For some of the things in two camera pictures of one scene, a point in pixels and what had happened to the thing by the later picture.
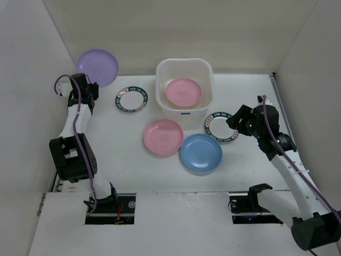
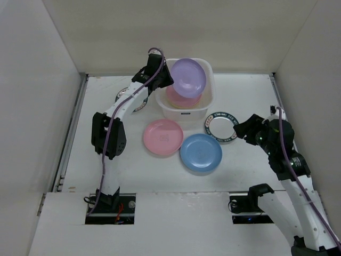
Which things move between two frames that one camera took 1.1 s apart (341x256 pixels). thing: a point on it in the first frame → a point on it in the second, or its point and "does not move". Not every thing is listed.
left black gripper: (95, 87) → (170, 80)
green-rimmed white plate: (218, 129) does not move
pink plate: (184, 92) does not move
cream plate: (193, 105) does not move
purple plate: (99, 66) → (189, 77)
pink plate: (163, 137) does not move
